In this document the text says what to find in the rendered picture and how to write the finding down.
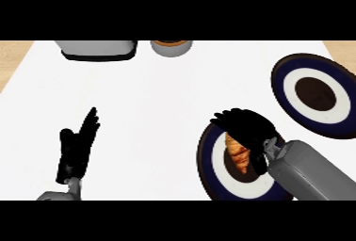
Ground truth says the grey cup with orange rim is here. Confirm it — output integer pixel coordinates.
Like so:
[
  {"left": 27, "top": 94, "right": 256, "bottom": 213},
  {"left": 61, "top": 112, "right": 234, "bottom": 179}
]
[{"left": 150, "top": 40, "right": 194, "bottom": 58}]

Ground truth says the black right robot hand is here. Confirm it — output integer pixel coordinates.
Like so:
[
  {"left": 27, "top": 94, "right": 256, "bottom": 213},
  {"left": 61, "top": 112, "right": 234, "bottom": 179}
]
[{"left": 209, "top": 107, "right": 283, "bottom": 176}]

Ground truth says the golden brown croissant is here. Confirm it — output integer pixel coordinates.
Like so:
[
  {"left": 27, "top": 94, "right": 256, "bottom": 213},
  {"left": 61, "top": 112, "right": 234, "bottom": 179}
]
[{"left": 225, "top": 132, "right": 253, "bottom": 175}]

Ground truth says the grey appliance with black base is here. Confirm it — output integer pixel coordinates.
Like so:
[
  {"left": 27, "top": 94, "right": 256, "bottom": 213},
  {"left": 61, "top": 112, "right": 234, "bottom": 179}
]
[{"left": 55, "top": 40, "right": 140, "bottom": 62}]

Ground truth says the navy and white plate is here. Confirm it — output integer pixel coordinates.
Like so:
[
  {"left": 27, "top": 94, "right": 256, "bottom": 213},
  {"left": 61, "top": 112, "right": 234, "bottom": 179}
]
[
  {"left": 271, "top": 53, "right": 356, "bottom": 140},
  {"left": 197, "top": 122, "right": 296, "bottom": 201}
]

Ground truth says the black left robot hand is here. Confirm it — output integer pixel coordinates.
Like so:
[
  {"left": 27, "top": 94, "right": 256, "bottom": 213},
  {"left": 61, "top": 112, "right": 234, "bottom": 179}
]
[{"left": 55, "top": 106, "right": 103, "bottom": 185}]

